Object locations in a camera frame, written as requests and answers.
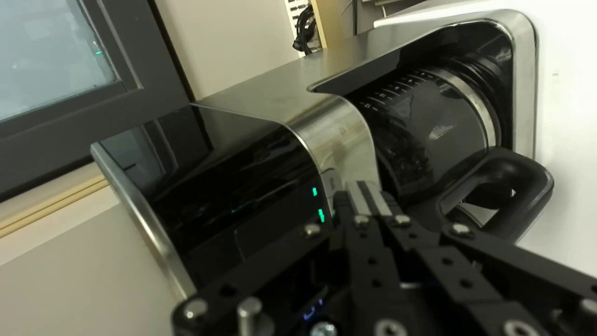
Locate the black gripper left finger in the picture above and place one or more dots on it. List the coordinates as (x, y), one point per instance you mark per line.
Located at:
(360, 274)

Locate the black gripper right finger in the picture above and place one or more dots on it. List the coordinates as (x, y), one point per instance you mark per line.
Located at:
(472, 281)

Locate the black steel coffee machine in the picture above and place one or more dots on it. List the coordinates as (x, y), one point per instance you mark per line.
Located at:
(261, 162)

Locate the dark glass window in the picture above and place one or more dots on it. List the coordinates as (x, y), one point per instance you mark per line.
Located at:
(67, 81)

